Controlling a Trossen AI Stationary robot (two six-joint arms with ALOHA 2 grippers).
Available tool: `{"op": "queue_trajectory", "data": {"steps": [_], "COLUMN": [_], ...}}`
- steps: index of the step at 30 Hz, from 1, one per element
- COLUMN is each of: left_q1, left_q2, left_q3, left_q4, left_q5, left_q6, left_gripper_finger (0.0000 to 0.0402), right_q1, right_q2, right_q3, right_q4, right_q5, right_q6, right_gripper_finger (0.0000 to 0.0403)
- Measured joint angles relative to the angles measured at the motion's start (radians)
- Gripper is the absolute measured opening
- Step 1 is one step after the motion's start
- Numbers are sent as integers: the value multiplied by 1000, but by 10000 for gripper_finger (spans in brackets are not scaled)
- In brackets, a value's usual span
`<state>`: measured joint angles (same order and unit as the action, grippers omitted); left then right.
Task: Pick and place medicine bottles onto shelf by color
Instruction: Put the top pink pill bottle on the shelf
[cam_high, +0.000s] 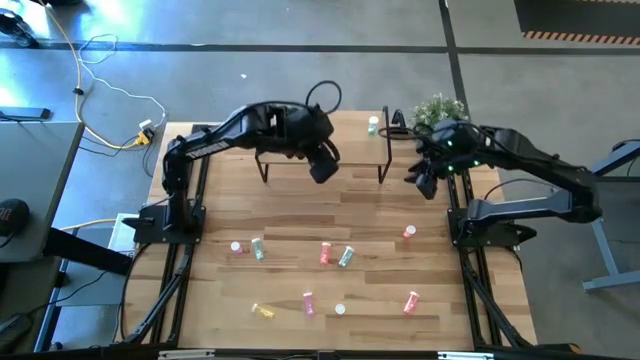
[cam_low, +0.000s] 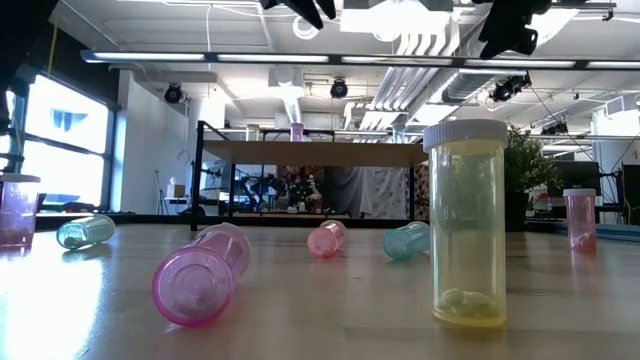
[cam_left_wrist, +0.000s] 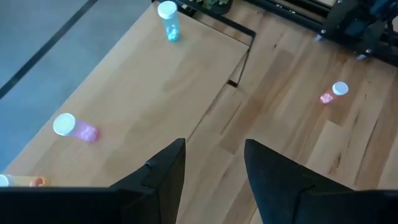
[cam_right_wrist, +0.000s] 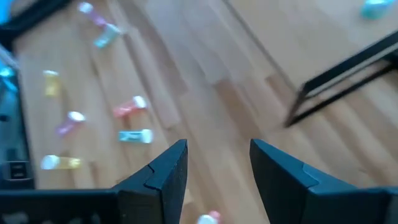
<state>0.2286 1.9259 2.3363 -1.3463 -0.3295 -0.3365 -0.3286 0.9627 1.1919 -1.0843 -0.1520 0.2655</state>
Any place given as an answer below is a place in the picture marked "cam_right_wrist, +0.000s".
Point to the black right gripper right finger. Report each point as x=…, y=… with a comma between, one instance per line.
x=280, y=186

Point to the yellow medicine bottle white cap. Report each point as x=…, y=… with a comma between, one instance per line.
x=51, y=83
x=60, y=162

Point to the red medicine bottle white cap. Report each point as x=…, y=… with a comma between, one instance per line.
x=129, y=107
x=209, y=218

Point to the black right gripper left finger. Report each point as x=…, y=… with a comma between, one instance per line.
x=164, y=186

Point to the magenta medicine bottle white cap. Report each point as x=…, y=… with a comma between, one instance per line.
x=70, y=123
x=91, y=14

